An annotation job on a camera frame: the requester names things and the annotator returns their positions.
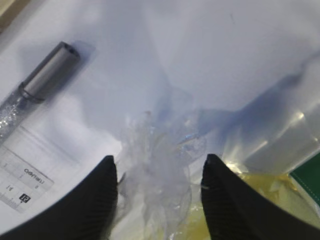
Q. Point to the yellow tea bottle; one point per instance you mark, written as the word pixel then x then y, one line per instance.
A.
pixel 276 133

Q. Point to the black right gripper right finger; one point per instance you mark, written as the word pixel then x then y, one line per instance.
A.
pixel 233 210

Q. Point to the clear plastic ruler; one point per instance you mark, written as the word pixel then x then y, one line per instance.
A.
pixel 32 170

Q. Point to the clear plastic sheet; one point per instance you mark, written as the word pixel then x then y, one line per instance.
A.
pixel 158 147

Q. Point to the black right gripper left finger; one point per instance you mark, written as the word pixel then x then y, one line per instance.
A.
pixel 85 213

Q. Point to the silver glitter glue pen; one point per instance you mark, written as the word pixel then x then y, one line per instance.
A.
pixel 43 81

